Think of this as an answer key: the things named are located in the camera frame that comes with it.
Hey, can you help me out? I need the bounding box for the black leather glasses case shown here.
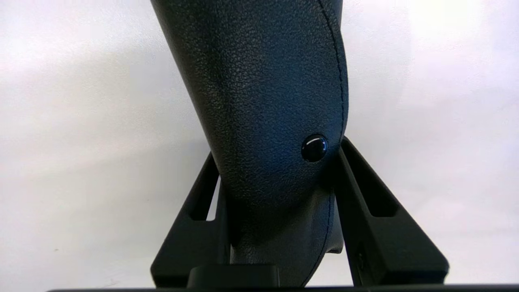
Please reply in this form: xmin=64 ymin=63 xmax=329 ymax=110
xmin=150 ymin=0 xmax=349 ymax=288

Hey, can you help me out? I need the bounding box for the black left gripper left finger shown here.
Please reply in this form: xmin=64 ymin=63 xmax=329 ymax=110
xmin=151 ymin=152 xmax=232 ymax=288

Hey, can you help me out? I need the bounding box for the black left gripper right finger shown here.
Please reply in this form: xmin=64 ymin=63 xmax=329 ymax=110
xmin=335 ymin=137 xmax=449 ymax=286

